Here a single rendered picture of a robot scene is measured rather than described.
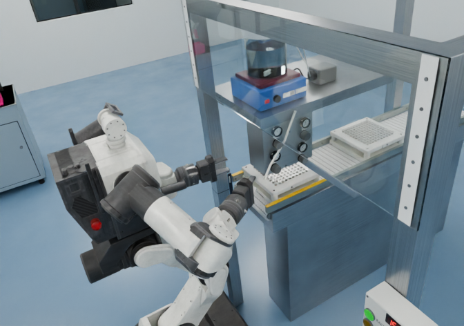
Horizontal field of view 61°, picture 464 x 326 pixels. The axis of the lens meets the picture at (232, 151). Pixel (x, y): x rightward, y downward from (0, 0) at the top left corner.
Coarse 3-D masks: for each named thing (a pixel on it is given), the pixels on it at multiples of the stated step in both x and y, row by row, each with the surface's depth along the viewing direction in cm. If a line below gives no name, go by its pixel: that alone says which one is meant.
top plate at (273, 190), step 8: (248, 168) 173; (256, 176) 167; (296, 176) 164; (304, 176) 164; (312, 176) 163; (264, 184) 161; (272, 184) 161; (280, 184) 160; (288, 184) 160; (296, 184) 161; (272, 192) 157; (280, 192) 158
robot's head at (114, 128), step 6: (102, 114) 125; (108, 114) 123; (114, 114) 123; (102, 120) 121; (108, 120) 118; (114, 120) 118; (120, 120) 119; (102, 126) 120; (108, 126) 118; (114, 126) 119; (120, 126) 120; (126, 126) 121; (108, 132) 119; (114, 132) 119; (120, 132) 120; (108, 138) 124; (114, 138) 120; (120, 138) 125
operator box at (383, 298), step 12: (372, 288) 90; (384, 288) 89; (372, 300) 88; (384, 300) 87; (396, 300) 86; (408, 300) 86; (384, 312) 85; (396, 312) 84; (408, 312) 84; (420, 312) 83; (384, 324) 87; (408, 324) 81; (420, 324) 81; (432, 324) 81
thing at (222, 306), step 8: (224, 296) 201; (216, 304) 197; (224, 304) 197; (232, 304) 197; (208, 312) 193; (216, 312) 193; (224, 312) 193; (232, 312) 192; (208, 320) 191; (216, 320) 189; (224, 320) 189; (232, 320) 188; (240, 320) 188
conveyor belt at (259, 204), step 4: (320, 176) 175; (236, 184) 177; (256, 192) 170; (256, 196) 167; (260, 196) 167; (256, 200) 165; (260, 200) 164; (264, 200) 164; (256, 204) 164; (260, 204) 162; (264, 204) 162; (256, 208) 163; (260, 208) 161; (264, 208) 160; (260, 212) 161; (264, 212) 159; (264, 216) 158; (268, 220) 160
